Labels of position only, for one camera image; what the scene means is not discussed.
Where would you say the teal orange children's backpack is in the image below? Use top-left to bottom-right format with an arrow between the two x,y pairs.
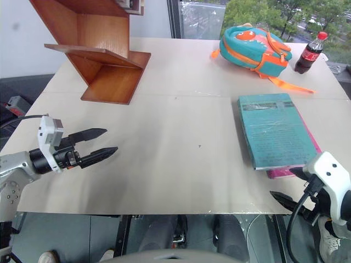
210,23 -> 316,94

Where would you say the cola bottle with red cap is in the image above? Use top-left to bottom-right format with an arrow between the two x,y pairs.
294,31 -> 329,75

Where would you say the grey rounded robot body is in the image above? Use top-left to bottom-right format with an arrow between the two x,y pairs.
98,247 -> 249,263

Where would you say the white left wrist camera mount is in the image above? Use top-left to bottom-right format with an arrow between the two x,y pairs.
37,115 -> 65,174

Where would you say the dark window frame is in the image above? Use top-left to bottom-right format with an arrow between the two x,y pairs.
166,0 -> 185,39

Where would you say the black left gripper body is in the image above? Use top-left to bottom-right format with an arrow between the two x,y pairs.
52,134 -> 83,170

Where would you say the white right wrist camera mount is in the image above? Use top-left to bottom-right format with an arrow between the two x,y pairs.
302,151 -> 351,227

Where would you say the white grey sneaker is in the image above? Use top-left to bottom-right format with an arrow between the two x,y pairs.
317,216 -> 342,256

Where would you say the black table leg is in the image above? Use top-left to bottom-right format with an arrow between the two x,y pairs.
271,214 -> 289,263
114,215 -> 132,257

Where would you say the white shoe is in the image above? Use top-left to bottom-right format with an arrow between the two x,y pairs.
100,248 -> 116,262

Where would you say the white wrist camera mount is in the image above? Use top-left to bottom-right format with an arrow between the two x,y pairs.
37,115 -> 65,174
302,151 -> 351,227

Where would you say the pink book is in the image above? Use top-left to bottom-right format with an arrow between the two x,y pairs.
266,109 -> 323,180

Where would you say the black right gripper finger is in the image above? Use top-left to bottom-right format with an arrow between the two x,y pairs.
269,190 -> 301,214
289,166 -> 310,182

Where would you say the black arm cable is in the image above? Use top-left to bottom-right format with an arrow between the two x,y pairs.
0,115 -> 46,130
286,174 -> 327,263

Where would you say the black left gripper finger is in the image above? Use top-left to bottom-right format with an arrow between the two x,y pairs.
78,146 -> 119,168
67,127 -> 108,144

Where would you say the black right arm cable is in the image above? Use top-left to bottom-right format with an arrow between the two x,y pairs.
286,174 -> 327,263

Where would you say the teal paperback book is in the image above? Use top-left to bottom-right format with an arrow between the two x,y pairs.
236,93 -> 320,171

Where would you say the wooden zigzag shelf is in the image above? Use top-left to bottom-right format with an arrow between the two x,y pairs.
29,0 -> 152,106

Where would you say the white cable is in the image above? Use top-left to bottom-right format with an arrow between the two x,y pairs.
326,60 -> 347,75

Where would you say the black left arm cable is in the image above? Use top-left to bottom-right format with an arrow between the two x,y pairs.
0,115 -> 46,130

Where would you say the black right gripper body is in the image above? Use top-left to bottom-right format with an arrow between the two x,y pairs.
300,185 -> 334,226

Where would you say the red and grey box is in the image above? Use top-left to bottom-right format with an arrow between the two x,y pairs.
4,95 -> 33,118

